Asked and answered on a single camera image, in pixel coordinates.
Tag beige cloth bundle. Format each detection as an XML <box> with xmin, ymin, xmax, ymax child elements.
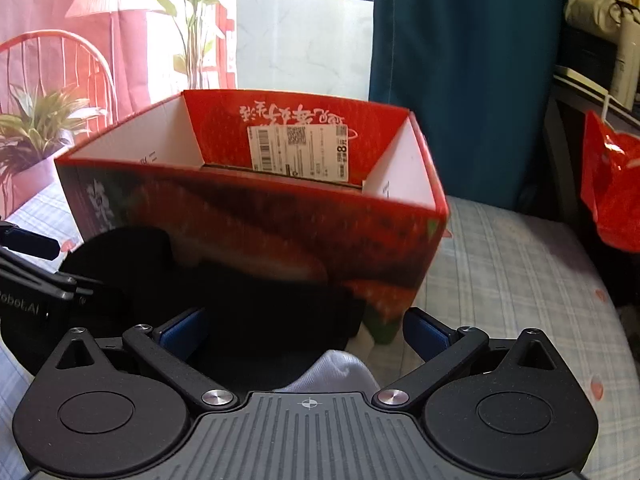
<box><xmin>564</xmin><ymin>0</ymin><xmax>631</xmax><ymax>44</ymax></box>

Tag black soft cloth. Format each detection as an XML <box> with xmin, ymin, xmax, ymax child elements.
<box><xmin>60</xmin><ymin>226</ymin><xmax>364</xmax><ymax>392</ymax></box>

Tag red plastic bag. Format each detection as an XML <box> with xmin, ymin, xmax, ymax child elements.
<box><xmin>580</xmin><ymin>110</ymin><xmax>640</xmax><ymax>252</ymax></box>

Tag white sock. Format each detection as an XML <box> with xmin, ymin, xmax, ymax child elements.
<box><xmin>276</xmin><ymin>350</ymin><xmax>380</xmax><ymax>398</ymax></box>

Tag teal curtain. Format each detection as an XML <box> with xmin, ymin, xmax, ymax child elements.
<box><xmin>369</xmin><ymin>0</ymin><xmax>566</xmax><ymax>208</ymax></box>

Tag pink printed backdrop curtain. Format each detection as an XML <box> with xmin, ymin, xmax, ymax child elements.
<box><xmin>1</xmin><ymin>0</ymin><xmax>230</xmax><ymax>216</ymax></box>

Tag white label on box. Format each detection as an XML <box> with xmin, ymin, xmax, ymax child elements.
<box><xmin>247</xmin><ymin>125</ymin><xmax>349</xmax><ymax>183</ymax></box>

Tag red strawberry cardboard box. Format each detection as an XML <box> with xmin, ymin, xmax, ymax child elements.
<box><xmin>55</xmin><ymin>90</ymin><xmax>449</xmax><ymax>344</ymax></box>

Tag white bottle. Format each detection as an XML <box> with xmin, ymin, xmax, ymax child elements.
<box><xmin>610</xmin><ymin>12</ymin><xmax>639</xmax><ymax>110</ymax></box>

